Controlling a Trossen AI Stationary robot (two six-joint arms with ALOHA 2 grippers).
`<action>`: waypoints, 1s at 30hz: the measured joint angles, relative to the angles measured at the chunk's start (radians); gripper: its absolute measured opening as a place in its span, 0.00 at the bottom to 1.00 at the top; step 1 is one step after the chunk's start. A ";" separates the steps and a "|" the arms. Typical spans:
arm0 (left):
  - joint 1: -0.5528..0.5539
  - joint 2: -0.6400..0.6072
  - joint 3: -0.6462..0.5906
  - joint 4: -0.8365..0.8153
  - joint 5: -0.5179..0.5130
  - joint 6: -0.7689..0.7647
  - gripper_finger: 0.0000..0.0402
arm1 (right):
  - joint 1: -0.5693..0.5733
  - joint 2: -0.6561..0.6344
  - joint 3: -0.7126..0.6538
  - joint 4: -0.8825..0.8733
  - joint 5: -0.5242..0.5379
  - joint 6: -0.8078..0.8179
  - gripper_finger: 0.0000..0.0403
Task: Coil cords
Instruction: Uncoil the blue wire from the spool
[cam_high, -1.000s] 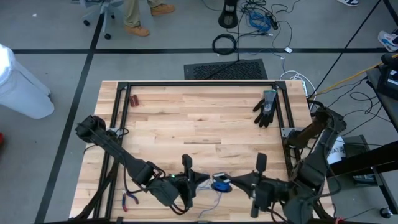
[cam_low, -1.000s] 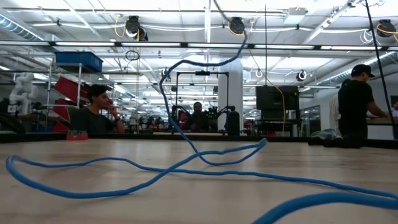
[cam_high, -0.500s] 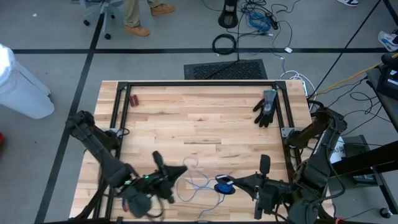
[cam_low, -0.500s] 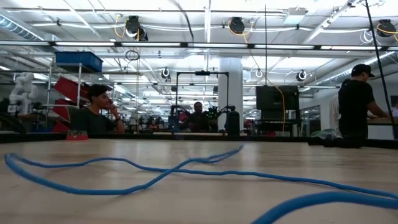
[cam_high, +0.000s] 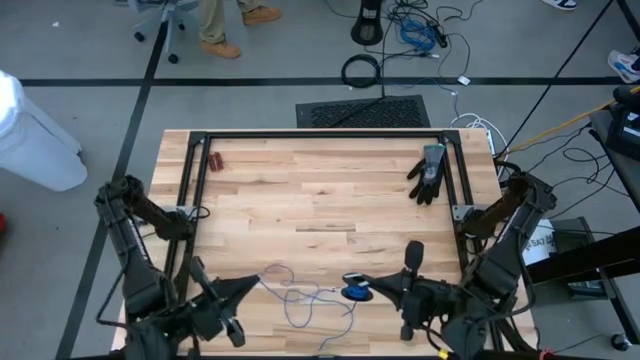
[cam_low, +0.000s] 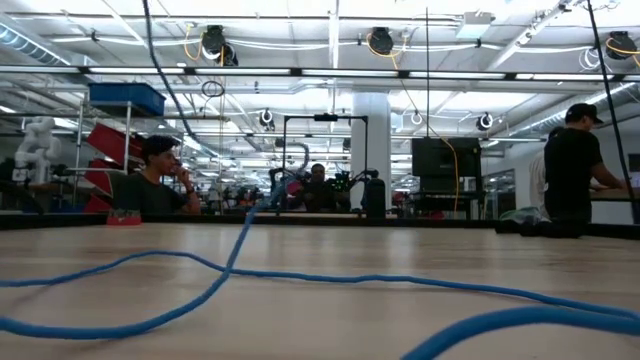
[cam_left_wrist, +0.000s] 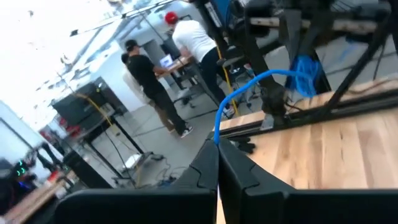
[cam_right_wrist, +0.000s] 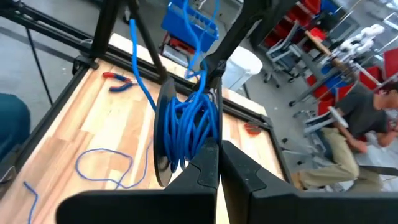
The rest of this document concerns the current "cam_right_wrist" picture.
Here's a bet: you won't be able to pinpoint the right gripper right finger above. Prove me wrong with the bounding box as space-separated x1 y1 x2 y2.
220 139 398 224

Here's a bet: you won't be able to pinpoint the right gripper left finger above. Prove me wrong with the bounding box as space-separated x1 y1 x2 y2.
55 138 219 224

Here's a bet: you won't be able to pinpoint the black cord spool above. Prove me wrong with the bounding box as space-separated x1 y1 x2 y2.
152 76 223 188

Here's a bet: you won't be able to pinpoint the blue cord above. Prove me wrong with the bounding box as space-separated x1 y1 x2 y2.
23 0 222 224

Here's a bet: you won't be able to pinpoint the red plastic bin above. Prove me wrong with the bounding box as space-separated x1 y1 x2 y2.
359 65 384 91
306 74 348 116
382 47 398 81

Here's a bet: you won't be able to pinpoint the person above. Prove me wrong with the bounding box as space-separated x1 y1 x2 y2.
298 81 398 192

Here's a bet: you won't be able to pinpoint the white trash bin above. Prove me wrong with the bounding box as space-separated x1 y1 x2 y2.
222 45 264 91

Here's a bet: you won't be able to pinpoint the dark teal round object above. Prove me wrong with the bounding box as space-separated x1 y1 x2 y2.
0 93 32 162

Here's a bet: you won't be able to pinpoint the grey blue office chair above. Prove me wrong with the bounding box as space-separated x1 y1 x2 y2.
264 20 305 88

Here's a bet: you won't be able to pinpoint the grey red toolbox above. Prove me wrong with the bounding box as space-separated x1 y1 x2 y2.
160 36 201 68

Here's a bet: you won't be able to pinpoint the wooden workbench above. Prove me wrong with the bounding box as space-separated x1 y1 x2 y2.
303 29 358 82

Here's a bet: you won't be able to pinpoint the blue ribbed plastic crate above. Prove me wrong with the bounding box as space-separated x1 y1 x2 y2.
160 0 220 54

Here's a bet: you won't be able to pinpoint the red blue handled pliers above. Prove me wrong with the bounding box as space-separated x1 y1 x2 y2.
102 72 137 93

